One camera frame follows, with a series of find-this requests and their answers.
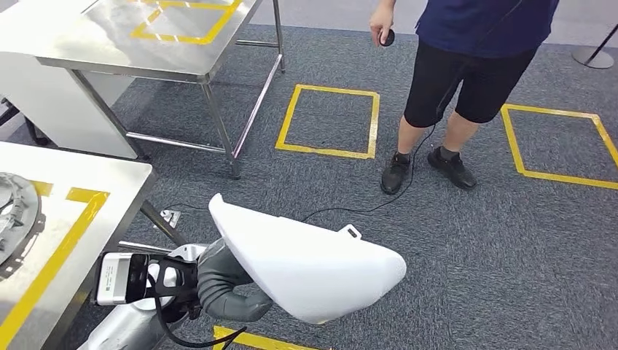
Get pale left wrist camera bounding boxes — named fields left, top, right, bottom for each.
left=95, top=252, right=149, bottom=307

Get person's right hand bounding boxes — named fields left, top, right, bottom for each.
left=369, top=2, right=397, bottom=48

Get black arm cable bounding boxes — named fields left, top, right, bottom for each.
left=146, top=273, right=248, bottom=350

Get metal foot plate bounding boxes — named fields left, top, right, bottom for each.
left=159, top=209, right=182, bottom=230

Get black office chair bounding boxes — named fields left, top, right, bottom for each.
left=0, top=96, right=51, bottom=147

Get grey stanchion base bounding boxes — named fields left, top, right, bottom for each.
left=571, top=23, right=618, bottom=70

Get grey wheel cover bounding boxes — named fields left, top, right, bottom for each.
left=0, top=171, right=48, bottom=282

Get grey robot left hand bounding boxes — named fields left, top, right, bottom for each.
left=196, top=238, right=275, bottom=324

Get white plastic body panel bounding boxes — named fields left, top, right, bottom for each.
left=207, top=192, right=408, bottom=325

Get steel table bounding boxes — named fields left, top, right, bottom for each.
left=0, top=0, right=286, bottom=181

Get person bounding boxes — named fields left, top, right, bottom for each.
left=369, top=0, right=561, bottom=197

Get yellow table tape rectangle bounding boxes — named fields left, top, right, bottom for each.
left=129, top=0, right=244, bottom=46
left=0, top=181, right=111, bottom=350

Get white side panel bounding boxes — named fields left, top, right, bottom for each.
left=0, top=52, right=139, bottom=160

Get black camera bracket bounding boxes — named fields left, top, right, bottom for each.
left=140, top=254, right=201, bottom=322

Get black floor cable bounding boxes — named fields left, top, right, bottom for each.
left=301, top=0, right=527, bottom=223

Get yellow floor tape square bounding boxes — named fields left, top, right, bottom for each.
left=212, top=325, right=334, bottom=350
left=500, top=103, right=618, bottom=191
left=274, top=84, right=381, bottom=160

